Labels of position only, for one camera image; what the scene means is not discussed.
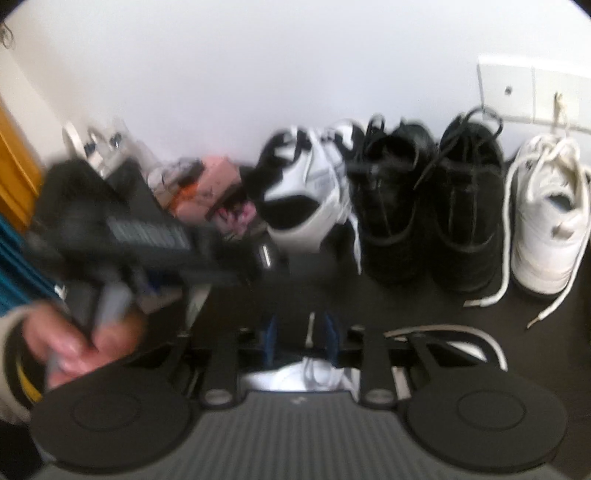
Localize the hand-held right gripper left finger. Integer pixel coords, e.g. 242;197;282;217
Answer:
124;314;280;409

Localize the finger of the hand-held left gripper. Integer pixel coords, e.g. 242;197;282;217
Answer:
198;228;284;291

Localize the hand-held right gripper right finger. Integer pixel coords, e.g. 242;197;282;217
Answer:
323;313;462;409

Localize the flat-soled black white sneaker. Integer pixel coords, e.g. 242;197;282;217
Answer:
240;323;509;398

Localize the chunky black white sneaker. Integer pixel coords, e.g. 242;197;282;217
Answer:
253;121;356;259

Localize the person's left hand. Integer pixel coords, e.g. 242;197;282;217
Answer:
23;302;148;386

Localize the pink floral pouch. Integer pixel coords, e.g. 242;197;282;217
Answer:
217;203;257;238

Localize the clear packet with orange clip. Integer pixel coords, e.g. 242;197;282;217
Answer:
148;159;204;208

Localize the pink box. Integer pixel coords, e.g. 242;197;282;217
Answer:
196;157;245;217

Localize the teal striped garment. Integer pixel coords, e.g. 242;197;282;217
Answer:
0;217;65;319

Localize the wooden furniture panel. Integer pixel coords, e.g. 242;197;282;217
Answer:
0;95;44;232

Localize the black leather shoe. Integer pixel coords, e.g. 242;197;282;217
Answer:
431;107;506;294
346;115;439;284

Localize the white wall socket panel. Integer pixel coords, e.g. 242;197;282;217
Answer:
477;55;591;125

